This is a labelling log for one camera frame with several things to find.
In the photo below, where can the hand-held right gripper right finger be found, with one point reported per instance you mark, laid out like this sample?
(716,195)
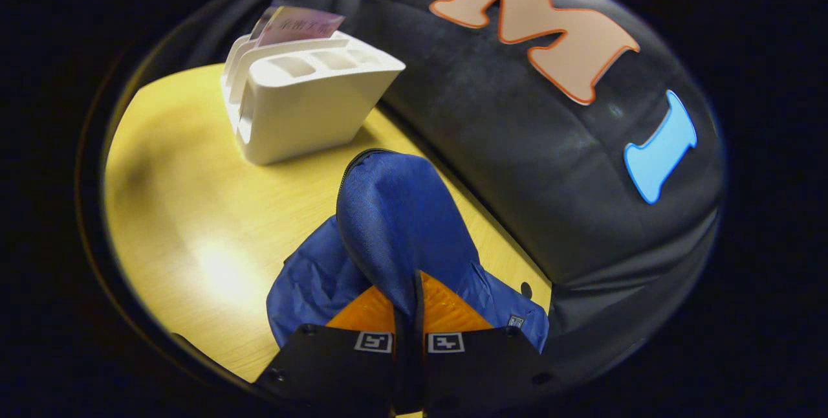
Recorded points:
(479,373)

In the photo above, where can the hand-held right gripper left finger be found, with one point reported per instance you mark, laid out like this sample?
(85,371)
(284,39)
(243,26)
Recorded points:
(336,369)

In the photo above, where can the blue schoolbag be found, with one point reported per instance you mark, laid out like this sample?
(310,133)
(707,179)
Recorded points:
(401,224)

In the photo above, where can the white plastic bookshelf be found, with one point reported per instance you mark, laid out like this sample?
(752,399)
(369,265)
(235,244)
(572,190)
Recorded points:
(310,107)

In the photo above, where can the pink book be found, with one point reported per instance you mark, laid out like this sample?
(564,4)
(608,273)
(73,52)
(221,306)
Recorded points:
(304,26)

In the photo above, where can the black round desk grommet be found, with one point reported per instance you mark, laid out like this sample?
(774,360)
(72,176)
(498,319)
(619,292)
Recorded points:
(526,290)

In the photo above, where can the black backdrop cloth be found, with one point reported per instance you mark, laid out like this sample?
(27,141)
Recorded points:
(517,146)

